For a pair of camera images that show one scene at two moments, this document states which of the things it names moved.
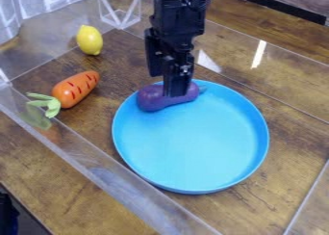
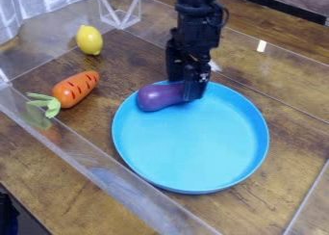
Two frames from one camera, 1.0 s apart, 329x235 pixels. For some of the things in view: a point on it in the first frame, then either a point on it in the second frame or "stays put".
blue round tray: (200, 147) stays put
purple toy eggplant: (154, 101) stays put
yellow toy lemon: (90, 39) stays put
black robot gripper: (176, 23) -> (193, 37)
